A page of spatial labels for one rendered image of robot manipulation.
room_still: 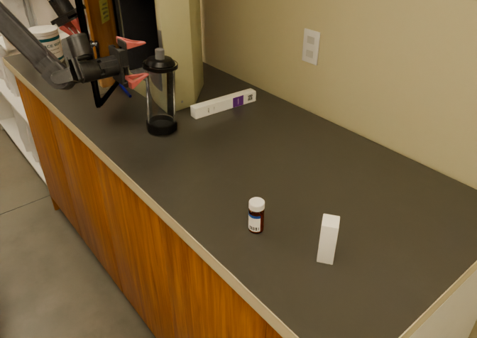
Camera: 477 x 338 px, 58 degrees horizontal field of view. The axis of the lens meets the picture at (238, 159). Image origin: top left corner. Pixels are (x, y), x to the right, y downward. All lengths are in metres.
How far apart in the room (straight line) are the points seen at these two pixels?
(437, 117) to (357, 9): 0.40
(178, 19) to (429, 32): 0.76
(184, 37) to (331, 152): 0.62
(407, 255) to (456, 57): 0.53
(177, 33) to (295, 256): 0.85
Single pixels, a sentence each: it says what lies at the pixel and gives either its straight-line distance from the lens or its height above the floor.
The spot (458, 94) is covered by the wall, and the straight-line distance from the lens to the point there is 1.30.
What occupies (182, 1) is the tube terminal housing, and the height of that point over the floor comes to 1.31.
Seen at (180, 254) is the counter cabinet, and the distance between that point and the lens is 1.22.
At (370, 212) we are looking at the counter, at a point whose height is 0.94.
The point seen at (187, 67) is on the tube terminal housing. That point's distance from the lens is 1.55.
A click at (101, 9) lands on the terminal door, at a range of 1.59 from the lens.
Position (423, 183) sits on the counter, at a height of 0.94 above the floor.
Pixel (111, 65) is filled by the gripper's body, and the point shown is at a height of 1.21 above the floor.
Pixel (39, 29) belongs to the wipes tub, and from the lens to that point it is 2.17.
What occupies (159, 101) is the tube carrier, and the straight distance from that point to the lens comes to 1.37.
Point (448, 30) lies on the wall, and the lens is 1.27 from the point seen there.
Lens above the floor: 1.64
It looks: 33 degrees down
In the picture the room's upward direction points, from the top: straight up
